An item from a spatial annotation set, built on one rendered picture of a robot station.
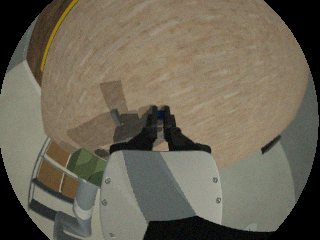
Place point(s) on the small blue block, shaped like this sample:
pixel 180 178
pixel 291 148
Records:
pixel 160 115

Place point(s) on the grey rod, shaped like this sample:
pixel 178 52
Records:
pixel 116 117

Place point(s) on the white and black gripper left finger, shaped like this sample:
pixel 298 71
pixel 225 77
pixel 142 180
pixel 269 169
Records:
pixel 143 140

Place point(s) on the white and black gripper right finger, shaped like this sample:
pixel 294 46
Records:
pixel 176 140

